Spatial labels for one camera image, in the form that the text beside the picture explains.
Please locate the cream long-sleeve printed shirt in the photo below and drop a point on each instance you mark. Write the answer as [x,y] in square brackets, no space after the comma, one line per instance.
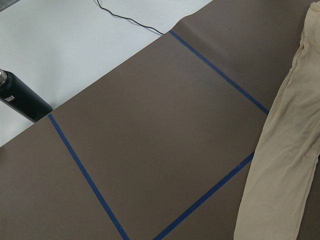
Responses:
[284,162]

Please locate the brown table cover mat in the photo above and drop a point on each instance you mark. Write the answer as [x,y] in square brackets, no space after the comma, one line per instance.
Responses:
[160,147]

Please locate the black water bottle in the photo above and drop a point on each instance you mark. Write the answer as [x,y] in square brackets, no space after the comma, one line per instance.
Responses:
[19,97]

